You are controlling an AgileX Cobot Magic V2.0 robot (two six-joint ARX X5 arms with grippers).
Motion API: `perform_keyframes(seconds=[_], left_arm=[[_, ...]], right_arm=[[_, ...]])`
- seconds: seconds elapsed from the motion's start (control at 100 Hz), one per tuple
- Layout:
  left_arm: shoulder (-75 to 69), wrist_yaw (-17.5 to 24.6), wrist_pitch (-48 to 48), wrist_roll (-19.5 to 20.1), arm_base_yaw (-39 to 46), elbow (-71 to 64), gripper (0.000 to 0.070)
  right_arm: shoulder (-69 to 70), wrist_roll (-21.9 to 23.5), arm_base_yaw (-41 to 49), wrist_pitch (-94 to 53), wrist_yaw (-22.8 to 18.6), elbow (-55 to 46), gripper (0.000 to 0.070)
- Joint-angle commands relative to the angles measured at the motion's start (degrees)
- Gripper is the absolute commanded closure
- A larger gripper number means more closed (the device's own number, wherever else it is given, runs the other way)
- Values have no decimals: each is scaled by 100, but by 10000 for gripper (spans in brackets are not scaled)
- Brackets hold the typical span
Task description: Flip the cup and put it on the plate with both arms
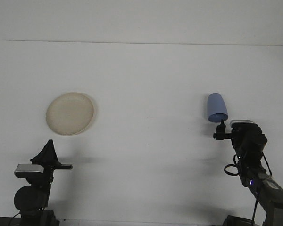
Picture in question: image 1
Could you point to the pale blue cup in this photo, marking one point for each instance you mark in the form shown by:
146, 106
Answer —
215, 106

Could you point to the pale cream round plate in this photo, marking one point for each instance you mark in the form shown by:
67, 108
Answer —
70, 114

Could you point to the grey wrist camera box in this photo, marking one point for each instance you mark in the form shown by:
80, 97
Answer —
241, 122
28, 169

